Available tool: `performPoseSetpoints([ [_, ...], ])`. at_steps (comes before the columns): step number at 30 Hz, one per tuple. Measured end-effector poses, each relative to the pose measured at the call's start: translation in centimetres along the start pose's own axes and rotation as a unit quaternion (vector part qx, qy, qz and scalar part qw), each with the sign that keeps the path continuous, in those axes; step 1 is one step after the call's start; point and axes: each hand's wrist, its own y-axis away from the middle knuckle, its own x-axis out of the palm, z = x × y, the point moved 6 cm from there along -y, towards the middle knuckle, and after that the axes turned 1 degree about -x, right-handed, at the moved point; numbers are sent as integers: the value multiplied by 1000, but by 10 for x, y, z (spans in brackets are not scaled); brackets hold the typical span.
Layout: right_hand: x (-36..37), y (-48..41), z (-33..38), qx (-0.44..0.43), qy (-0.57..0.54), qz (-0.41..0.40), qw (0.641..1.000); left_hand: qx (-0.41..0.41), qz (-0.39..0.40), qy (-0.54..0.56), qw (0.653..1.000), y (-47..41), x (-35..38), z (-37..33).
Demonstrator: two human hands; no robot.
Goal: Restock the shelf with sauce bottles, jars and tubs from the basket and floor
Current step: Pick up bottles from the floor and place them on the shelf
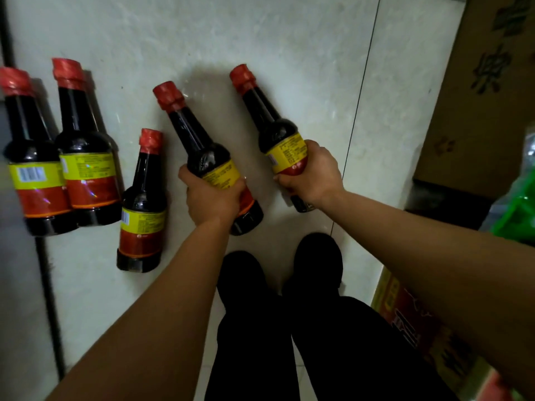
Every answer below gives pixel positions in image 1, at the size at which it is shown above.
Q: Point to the person's left hand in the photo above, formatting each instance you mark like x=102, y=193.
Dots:
x=213, y=204

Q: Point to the person's right hand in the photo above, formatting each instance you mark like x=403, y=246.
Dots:
x=317, y=179

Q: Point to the red-cap soy bottle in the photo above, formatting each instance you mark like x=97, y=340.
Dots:
x=37, y=196
x=276, y=133
x=200, y=150
x=87, y=183
x=142, y=229

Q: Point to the person's right forearm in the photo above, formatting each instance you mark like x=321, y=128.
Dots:
x=439, y=263

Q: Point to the person's left forearm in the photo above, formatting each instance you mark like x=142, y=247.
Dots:
x=154, y=321

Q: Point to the person's black trousers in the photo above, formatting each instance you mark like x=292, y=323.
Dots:
x=334, y=350

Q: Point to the brown carton dark print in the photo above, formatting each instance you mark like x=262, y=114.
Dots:
x=480, y=121

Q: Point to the red yellow printed carton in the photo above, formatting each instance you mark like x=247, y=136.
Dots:
x=418, y=325

